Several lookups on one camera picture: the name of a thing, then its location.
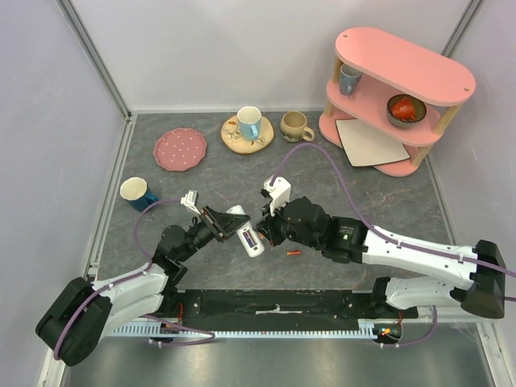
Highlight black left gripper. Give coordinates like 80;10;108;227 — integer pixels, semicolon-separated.
178;204;250;262

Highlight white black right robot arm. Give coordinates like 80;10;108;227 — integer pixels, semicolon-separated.
255;197;506;319

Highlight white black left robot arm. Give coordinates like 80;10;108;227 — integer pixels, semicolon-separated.
35;206;250;366

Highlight pink dotted plate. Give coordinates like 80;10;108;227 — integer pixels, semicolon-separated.
153;127;207;172

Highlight beige floral saucer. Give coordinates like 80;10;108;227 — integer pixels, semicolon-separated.
220;114;276;155

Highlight dark blue mug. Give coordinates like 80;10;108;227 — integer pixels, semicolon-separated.
119;177;159;212

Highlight beige ceramic mug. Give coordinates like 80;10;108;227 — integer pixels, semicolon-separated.
280;111;315;143

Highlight white square mat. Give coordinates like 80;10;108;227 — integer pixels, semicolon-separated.
335;119;410;167

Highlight light blue mug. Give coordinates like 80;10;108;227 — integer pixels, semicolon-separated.
237;106;262;141

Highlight grey blue shelf mug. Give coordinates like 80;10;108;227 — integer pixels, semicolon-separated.
339;64;362;96

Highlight patterned dark bowl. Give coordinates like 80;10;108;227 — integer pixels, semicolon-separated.
386;94;427;129

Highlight red cup in bowl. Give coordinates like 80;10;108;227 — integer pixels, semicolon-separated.
390;97;416;121

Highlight pink three-tier shelf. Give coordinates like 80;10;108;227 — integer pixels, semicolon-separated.
318;27;476;177

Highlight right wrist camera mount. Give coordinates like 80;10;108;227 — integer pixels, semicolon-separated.
263;176;291;217

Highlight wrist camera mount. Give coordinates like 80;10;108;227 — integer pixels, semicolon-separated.
263;176;291;217
180;190;201;214

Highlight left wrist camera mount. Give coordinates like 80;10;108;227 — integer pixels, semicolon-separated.
180;190;201;214

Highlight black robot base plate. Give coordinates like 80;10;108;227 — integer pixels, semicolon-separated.
152;289;418;331

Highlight white slotted cable duct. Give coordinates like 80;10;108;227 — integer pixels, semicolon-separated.
109;318;402;341

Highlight left aluminium frame post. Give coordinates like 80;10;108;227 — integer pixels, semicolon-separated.
56;0;132;121

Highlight aluminium frame post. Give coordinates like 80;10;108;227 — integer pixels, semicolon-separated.
56;0;132;121
441;0;485;58

